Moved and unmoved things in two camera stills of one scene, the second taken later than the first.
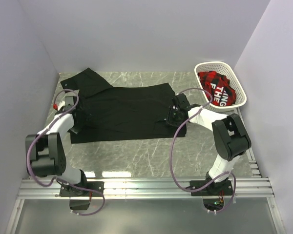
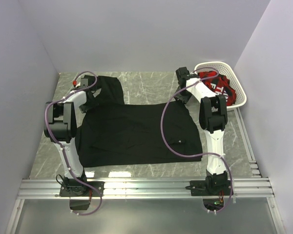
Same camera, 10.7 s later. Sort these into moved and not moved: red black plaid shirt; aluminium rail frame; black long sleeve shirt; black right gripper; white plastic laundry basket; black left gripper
Moved: black long sleeve shirt; black left gripper; black right gripper
Not moved: white plastic laundry basket; red black plaid shirt; aluminium rail frame
